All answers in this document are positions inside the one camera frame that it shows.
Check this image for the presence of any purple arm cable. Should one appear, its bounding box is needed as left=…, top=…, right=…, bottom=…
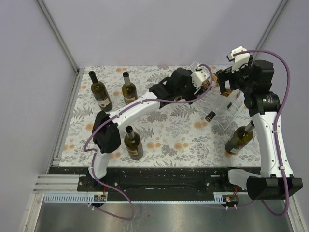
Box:
left=231, top=49, right=290, bottom=216
left=83, top=63, right=214, bottom=220

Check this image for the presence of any grey slotted cable duct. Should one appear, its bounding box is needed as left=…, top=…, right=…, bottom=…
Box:
left=44, top=189, right=226, bottom=204

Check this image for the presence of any green bottle front left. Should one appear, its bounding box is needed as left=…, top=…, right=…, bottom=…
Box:
left=124, top=126, right=143, bottom=160

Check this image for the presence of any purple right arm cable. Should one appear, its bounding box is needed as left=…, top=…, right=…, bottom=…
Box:
left=231, top=49, right=290, bottom=216

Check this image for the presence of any floral patterned table mat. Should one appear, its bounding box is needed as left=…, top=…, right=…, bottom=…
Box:
left=59, top=66, right=261, bottom=167

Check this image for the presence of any green bottle front right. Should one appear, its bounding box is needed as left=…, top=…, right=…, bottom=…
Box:
left=225, top=121, right=254, bottom=155

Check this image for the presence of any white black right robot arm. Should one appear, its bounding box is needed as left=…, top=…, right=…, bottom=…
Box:
left=216, top=60, right=303, bottom=200

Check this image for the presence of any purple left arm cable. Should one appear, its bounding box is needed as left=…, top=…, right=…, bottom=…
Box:
left=83, top=63, right=214, bottom=220

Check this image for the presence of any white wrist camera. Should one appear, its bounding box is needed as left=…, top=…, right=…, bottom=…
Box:
left=191, top=68, right=210, bottom=89
left=227, top=46, right=250, bottom=73

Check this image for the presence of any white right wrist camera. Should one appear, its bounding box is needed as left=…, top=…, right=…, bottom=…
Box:
left=227, top=46, right=250, bottom=73

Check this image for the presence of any green bottle silver neck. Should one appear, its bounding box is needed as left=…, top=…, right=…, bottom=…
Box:
left=122, top=72, right=138, bottom=105

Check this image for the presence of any right aluminium frame post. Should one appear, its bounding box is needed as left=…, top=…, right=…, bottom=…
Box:
left=255, top=0, right=290, bottom=50

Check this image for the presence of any aluminium corner frame post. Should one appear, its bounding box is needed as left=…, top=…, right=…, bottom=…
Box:
left=35, top=0, right=80, bottom=73

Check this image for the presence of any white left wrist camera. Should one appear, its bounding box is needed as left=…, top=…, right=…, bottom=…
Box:
left=191, top=68, right=210, bottom=89

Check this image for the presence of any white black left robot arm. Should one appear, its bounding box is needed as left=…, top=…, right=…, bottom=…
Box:
left=88, top=67, right=210, bottom=191

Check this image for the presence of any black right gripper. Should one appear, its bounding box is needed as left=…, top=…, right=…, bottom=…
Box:
left=217, top=58, right=254, bottom=94

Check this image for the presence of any clear acrylic wine rack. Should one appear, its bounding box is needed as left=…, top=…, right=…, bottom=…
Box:
left=193, top=67, right=244, bottom=134

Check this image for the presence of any green bottle black neck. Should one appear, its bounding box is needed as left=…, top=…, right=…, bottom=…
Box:
left=88, top=71, right=112, bottom=112

